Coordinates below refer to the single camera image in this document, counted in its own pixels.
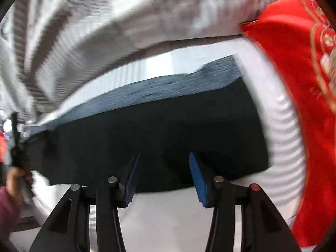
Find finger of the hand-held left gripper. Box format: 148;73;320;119
11;112;20;150

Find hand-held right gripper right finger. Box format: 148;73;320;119
188;152;303;252

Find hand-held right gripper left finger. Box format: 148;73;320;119
28;152;142;252

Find black pants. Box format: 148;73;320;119
26;54;271;193

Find person's left forearm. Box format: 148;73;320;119
0;186;22;242

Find person's left hand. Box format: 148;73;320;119
5;167;34;206

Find white striped bed sheet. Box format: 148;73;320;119
10;35;309;252

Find grey striped duvet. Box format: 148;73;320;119
0;0;302;126

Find red embroidered pillow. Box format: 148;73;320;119
240;0;336;248

